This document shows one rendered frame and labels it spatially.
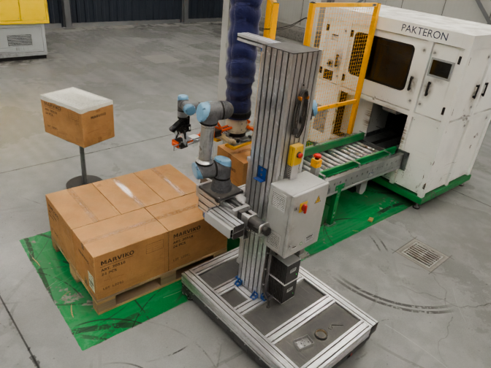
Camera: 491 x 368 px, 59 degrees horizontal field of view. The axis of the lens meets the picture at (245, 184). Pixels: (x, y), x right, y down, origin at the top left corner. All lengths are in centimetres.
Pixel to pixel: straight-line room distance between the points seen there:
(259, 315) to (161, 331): 73
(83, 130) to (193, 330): 224
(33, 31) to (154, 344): 818
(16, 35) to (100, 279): 765
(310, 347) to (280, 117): 155
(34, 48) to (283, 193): 847
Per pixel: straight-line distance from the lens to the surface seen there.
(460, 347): 389
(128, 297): 365
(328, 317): 337
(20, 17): 1030
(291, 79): 254
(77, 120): 455
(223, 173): 290
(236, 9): 331
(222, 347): 332
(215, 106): 264
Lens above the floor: 252
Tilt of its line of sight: 29 degrees down
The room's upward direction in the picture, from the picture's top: 6 degrees clockwise
